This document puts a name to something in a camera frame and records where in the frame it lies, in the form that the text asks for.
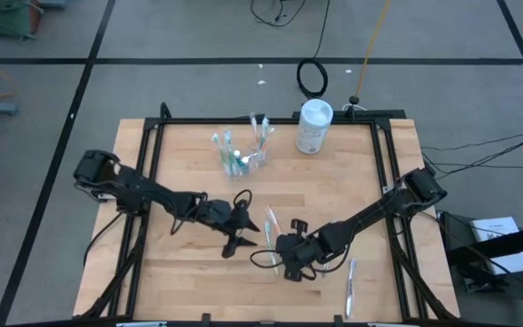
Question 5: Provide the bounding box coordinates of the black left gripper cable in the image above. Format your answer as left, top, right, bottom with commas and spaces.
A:
232, 188, 254, 211

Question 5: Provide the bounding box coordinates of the coiled black cable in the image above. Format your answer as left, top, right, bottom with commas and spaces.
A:
295, 57, 330, 100

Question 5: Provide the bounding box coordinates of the clear acrylic organizer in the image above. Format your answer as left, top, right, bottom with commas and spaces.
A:
219, 147, 271, 181

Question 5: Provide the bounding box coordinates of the black looped floor cable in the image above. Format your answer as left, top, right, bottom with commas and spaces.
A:
249, 0, 309, 28

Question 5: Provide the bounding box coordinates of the yellow hanging cable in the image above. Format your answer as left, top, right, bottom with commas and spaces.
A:
354, 0, 392, 99

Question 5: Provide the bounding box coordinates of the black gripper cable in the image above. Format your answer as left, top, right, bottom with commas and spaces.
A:
232, 188, 254, 211
249, 248, 290, 270

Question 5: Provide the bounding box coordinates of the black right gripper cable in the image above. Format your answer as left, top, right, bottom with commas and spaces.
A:
249, 248, 290, 270

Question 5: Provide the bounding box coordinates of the black floor power cable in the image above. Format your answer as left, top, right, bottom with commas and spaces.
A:
419, 129, 523, 181

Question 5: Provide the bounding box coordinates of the black side stand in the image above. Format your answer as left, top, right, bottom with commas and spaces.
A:
438, 211, 523, 305

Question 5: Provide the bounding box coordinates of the white booklet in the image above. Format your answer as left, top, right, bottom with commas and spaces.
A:
469, 216, 523, 276

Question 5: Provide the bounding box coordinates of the white wipes canister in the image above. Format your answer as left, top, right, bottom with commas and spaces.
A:
294, 98, 334, 155

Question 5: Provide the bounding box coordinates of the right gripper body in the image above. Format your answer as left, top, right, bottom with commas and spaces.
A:
275, 233, 331, 270

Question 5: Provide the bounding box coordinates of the small black tripod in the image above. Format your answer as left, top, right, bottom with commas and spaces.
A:
341, 94, 368, 120

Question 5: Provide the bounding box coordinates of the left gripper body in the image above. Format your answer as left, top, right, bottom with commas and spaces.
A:
197, 198, 245, 237

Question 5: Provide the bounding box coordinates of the black left base cable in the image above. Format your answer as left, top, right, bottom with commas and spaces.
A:
82, 213, 124, 272

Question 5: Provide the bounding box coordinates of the black hanging cable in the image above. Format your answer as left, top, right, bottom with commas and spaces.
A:
311, 0, 333, 63

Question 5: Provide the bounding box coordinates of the green bag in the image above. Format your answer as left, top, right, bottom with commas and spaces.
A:
0, 0, 44, 42

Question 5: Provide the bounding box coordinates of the green toothbrush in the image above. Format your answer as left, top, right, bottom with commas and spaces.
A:
260, 115, 272, 149
210, 132, 222, 163
263, 221, 280, 277

